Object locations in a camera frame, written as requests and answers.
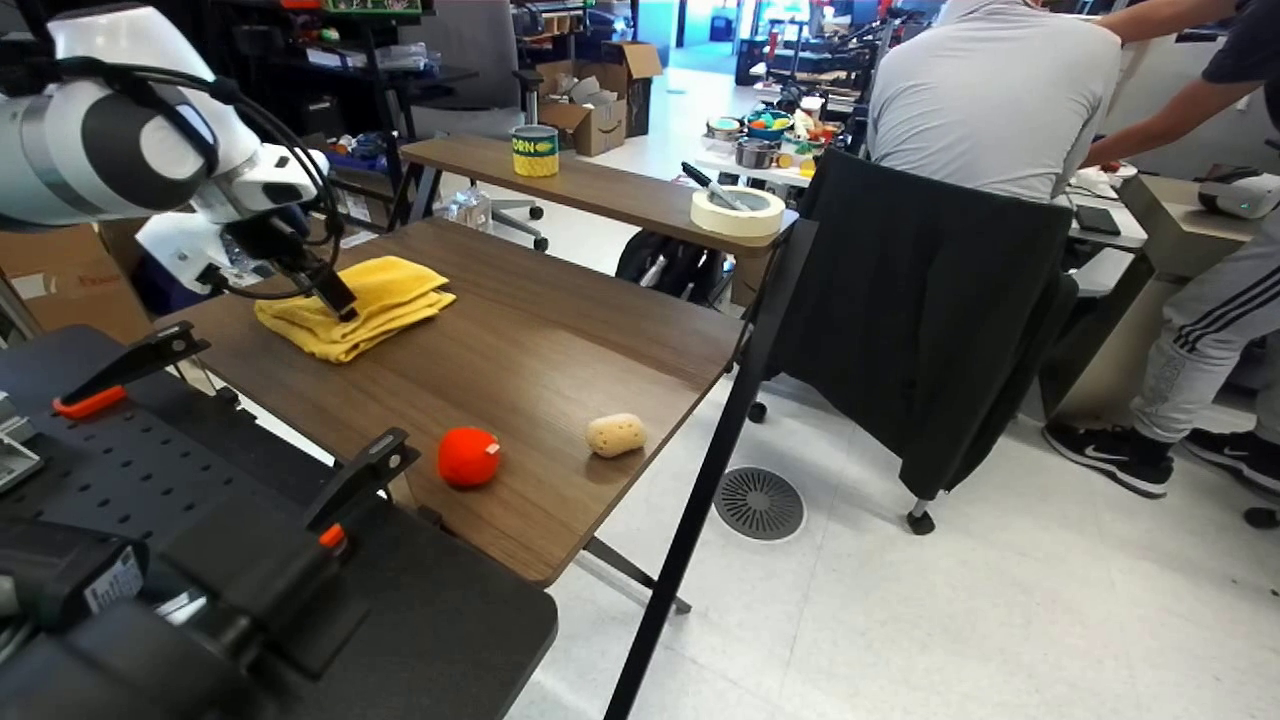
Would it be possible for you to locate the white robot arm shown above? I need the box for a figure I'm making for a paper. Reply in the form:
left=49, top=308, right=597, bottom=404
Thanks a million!
left=0, top=4, right=354, bottom=321

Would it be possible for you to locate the open cardboard box background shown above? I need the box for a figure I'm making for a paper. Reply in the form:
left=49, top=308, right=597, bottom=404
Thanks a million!
left=536, top=40, right=662, bottom=155

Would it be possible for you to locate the cardboard box at left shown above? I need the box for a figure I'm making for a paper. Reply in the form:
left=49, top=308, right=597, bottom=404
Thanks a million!
left=0, top=223, right=147, bottom=339

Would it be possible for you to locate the person in grey striped trousers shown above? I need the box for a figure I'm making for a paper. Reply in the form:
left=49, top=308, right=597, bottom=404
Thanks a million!
left=1043, top=0, right=1280, bottom=495

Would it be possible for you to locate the black clamp orange trigger right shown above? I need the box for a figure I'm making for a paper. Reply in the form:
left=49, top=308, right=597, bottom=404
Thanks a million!
left=217, top=430, right=417, bottom=677

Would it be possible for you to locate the beige potato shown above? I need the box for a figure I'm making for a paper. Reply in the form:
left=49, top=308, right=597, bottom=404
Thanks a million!
left=589, top=412, right=642, bottom=462

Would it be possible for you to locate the black clamp orange handle left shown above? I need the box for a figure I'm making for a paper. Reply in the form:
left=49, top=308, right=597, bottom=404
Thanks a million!
left=53, top=321, right=203, bottom=419

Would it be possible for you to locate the black tripod pole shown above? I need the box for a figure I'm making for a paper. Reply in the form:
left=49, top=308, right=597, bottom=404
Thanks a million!
left=603, top=222, right=815, bottom=720

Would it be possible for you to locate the white tape roll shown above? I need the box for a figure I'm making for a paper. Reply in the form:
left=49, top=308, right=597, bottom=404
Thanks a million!
left=687, top=185, right=784, bottom=243

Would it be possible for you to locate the person in grey shirt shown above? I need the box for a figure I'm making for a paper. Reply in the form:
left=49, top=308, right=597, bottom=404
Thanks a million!
left=868, top=0, right=1125, bottom=204

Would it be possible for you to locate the red tomato ball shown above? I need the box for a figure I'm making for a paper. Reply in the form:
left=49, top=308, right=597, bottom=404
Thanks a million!
left=436, top=426, right=504, bottom=493

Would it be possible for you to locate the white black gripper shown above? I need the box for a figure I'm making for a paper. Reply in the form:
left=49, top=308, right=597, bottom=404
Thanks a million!
left=136, top=209, right=354, bottom=321

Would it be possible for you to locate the round floor drain cover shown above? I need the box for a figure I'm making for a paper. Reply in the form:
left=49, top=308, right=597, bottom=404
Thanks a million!
left=715, top=470, right=803, bottom=541

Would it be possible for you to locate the wooden back table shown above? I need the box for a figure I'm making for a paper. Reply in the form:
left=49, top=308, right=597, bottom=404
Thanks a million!
left=400, top=138, right=792, bottom=255

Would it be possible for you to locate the yellow green tin can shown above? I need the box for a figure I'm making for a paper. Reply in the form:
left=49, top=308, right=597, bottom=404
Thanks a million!
left=513, top=123, right=560, bottom=181

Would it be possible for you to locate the black office chair with jacket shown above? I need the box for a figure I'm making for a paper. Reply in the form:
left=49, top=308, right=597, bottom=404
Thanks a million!
left=764, top=152, right=1079, bottom=537

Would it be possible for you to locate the yellow cloth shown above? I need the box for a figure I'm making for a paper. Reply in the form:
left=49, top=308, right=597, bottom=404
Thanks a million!
left=253, top=255, right=457, bottom=364

